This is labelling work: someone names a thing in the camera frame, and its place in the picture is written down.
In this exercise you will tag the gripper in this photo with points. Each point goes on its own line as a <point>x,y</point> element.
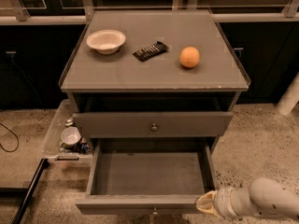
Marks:
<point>223,202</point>

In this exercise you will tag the grey drawer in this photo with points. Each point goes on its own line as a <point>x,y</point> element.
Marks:
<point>152,124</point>
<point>148,176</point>

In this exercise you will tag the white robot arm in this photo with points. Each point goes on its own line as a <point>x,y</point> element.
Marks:
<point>259,158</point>

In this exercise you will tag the grey top drawer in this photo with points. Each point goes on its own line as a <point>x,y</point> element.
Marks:
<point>152,124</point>

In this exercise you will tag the grey wooden drawer cabinet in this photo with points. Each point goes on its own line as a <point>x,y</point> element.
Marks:
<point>121,83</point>

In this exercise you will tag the orange fruit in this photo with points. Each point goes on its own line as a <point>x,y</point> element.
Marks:
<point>189,57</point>

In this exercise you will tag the small white bowl in bin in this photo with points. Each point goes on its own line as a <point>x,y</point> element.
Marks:
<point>70,136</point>

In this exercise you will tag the clear plastic storage bin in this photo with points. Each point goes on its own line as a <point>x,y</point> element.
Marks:
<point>55,150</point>

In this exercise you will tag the black snack bar packet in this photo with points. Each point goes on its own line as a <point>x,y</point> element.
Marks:
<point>151,51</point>

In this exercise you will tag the white paper bowl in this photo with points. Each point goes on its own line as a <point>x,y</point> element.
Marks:
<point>106,41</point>

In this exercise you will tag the black floor rail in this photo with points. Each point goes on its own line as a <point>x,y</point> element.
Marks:
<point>22,196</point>

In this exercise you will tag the metal window railing frame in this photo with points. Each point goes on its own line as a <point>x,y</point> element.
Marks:
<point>81,11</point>

